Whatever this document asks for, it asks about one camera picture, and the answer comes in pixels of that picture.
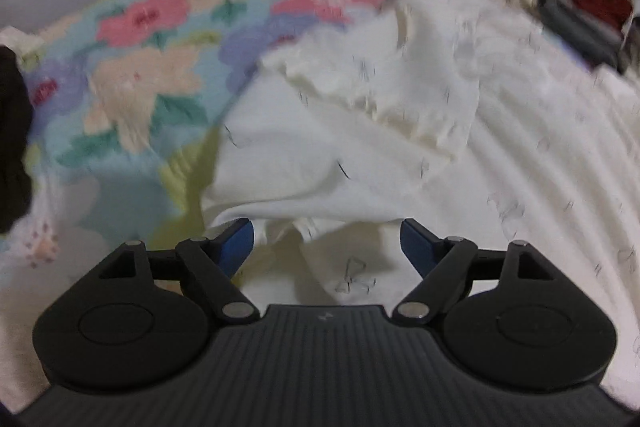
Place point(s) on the floral quilted bedspread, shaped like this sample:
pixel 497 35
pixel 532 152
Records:
pixel 140 82

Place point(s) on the dark brown cloth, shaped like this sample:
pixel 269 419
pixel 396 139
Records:
pixel 12 142

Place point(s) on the red cloth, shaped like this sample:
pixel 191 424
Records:
pixel 595 2

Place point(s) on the small cream bow-print cloth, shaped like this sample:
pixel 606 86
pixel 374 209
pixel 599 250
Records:
pixel 17 38

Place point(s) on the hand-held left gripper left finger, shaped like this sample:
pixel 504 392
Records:
pixel 235 247

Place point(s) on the cream bow-print garment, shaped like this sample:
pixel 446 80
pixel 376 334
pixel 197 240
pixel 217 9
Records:
pixel 450 132

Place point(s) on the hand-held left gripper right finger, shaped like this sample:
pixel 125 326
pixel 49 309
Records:
pixel 417 247

